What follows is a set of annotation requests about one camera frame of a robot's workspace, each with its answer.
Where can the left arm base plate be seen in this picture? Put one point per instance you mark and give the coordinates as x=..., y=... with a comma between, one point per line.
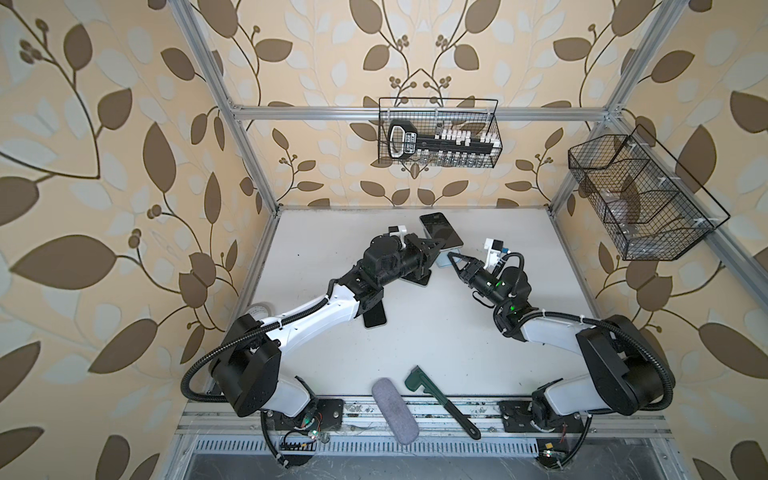
x=293, y=441

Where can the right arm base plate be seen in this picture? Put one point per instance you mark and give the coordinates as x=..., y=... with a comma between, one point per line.
x=559, y=439

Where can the right black wire basket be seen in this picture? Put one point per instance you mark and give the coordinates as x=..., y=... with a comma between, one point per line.
x=652, y=207

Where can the green pipe wrench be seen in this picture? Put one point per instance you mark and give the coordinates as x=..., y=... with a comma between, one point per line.
x=418, y=379

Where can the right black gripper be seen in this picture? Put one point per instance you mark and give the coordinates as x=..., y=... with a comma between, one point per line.
x=471, y=271

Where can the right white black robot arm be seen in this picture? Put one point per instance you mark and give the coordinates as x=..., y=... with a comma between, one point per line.
x=625, y=374

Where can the white tape roll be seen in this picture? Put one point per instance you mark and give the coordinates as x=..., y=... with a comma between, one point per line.
x=259, y=311

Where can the black smartphone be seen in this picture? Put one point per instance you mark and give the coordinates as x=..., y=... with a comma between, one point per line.
x=375, y=316
x=417, y=278
x=438, y=228

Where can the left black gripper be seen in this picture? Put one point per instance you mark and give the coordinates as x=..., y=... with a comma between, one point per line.
x=420, y=255

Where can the back black wire basket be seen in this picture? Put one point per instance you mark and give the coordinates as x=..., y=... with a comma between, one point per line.
x=426, y=113

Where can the grey felt glasses case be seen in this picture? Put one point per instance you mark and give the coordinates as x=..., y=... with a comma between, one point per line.
x=395, y=411

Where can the black socket tool set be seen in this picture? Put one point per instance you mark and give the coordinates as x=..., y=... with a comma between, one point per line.
x=404, y=141

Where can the black wire basket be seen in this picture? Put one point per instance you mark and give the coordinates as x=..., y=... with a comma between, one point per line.
x=652, y=207
x=426, y=113

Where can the light blue phone case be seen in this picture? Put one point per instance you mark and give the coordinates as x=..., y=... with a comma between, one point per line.
x=443, y=259

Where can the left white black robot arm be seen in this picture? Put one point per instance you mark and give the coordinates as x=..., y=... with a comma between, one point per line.
x=245, y=370

